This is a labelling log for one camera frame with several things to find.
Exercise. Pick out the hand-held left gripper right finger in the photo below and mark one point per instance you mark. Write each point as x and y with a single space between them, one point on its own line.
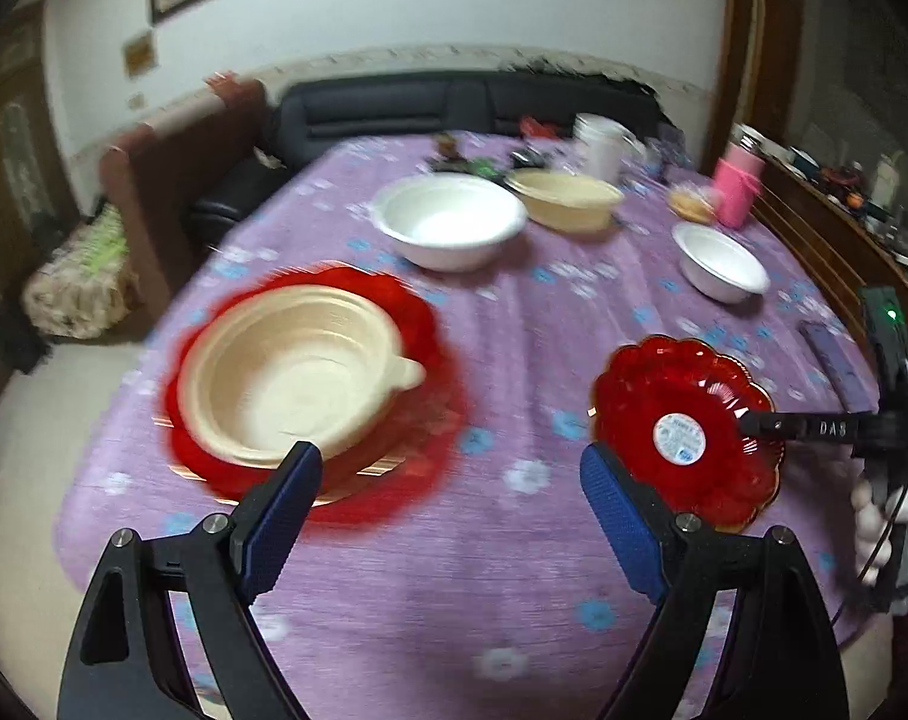
619 525

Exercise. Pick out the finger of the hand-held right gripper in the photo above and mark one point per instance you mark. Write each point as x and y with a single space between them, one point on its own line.
799 427

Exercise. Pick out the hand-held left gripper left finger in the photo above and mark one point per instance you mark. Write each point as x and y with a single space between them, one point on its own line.
281 517

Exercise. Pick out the beige bowl with tab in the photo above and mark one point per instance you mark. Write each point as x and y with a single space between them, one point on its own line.
296 382

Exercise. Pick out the red scalloped plate white sticker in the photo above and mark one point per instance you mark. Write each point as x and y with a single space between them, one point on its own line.
649 390

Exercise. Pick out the small white bowl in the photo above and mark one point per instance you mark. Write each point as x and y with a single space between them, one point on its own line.
720 262

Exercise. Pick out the large white bowl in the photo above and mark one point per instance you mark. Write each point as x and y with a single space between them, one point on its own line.
446 221

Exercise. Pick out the person's right hand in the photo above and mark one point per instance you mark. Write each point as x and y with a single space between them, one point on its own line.
870 529

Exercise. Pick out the dark remote control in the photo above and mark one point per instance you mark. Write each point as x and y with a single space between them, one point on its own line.
836 364

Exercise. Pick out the purple floral tablecloth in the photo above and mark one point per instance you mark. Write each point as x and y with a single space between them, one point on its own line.
499 360

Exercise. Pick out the bun in plastic bag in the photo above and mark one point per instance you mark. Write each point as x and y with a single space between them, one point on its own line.
694 204

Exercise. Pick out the pink bottle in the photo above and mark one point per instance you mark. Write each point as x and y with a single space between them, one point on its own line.
735 187

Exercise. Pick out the floral blanket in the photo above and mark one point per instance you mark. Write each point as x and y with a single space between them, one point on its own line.
71 292

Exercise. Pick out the green patterned cloth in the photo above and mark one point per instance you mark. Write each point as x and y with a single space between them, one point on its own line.
108 240

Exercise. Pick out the black bag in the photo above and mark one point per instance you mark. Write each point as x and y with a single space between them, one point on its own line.
3 337

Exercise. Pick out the white jar with lid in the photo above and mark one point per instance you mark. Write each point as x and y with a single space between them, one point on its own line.
600 146

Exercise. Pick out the brown armchair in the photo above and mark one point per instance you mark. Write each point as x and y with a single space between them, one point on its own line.
161 165

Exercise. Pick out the small dark table clutter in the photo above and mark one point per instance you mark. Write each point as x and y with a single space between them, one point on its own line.
536 159

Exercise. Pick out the red item on sofa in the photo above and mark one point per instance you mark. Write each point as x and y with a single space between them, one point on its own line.
540 127

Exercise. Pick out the black leather sofa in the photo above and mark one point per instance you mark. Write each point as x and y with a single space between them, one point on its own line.
394 109

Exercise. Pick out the wooden glass-door cabinet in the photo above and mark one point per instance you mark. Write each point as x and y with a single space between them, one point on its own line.
18 135

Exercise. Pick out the wooden door frame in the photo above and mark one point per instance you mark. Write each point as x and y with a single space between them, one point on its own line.
761 30

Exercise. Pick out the small gold wall frame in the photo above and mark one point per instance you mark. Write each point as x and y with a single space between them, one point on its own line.
140 52

